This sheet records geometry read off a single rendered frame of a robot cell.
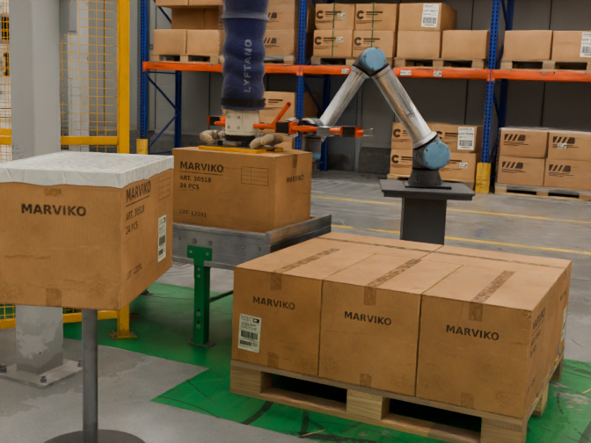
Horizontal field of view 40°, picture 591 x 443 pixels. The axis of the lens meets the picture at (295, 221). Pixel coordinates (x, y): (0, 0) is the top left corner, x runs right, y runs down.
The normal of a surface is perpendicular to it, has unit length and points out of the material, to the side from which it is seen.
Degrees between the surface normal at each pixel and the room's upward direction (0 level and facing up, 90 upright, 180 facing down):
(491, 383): 90
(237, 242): 90
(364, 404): 90
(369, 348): 90
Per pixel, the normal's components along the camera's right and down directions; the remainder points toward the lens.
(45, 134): 0.89, 0.11
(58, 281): -0.10, 0.16
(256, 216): -0.44, 0.13
